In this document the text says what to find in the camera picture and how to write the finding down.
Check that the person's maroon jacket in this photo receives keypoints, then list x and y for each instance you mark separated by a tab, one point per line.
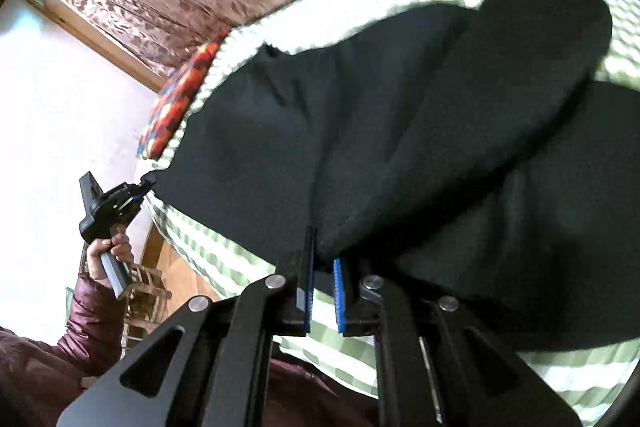
30	382

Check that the wooden stool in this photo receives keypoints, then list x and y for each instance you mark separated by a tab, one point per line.
145	302

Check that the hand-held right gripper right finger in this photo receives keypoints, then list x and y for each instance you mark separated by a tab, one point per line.
340	297

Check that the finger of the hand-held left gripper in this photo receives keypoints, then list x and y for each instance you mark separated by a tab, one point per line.
145	187

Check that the person's left forearm maroon sleeve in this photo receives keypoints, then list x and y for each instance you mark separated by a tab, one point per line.
92	322

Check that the colourful patchwork cushion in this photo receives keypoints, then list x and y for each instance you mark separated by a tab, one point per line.
180	97

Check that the black pants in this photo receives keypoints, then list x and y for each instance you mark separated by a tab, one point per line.
400	132

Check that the green checked bedsheet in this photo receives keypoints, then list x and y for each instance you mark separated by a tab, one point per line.
240	257

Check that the wooden window frame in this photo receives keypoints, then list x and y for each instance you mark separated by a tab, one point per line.
100	42

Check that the person's left hand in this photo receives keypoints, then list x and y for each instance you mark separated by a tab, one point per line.
120	252

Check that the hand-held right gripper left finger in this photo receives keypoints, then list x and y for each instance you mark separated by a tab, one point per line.
310	292

